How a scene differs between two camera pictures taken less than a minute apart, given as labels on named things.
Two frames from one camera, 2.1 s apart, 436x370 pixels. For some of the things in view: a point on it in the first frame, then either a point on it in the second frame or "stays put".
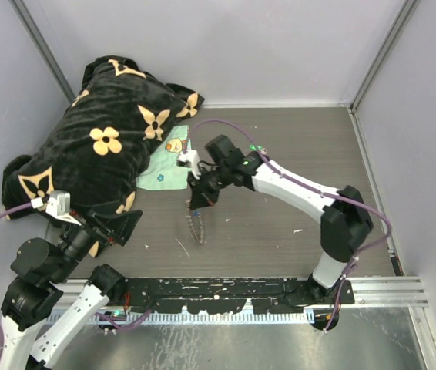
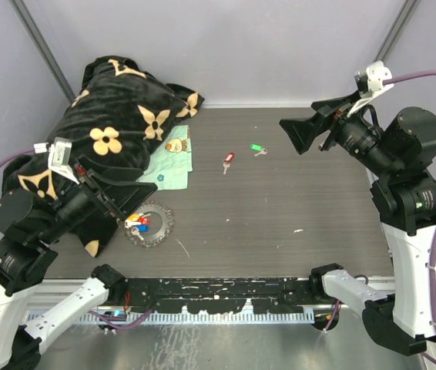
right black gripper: (201, 196) -> (303, 131)
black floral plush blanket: (92, 147) stays put
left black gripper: (119, 226) -> (120, 191)
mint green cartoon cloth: (163, 172) stays put
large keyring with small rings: (196, 223) -> (133, 226)
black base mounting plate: (268, 295) stays put
